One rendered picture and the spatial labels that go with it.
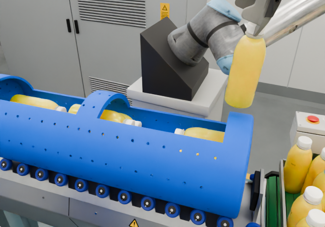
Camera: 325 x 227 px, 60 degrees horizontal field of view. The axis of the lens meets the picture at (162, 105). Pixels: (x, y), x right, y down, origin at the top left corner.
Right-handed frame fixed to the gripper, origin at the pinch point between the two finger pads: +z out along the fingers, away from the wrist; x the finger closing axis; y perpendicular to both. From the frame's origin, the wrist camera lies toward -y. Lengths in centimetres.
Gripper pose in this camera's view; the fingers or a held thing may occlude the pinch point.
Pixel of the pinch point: (257, 25)
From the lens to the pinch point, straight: 66.9
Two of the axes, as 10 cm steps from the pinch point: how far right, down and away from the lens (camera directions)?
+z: -1.3, 7.4, 6.6
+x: 0.2, 6.7, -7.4
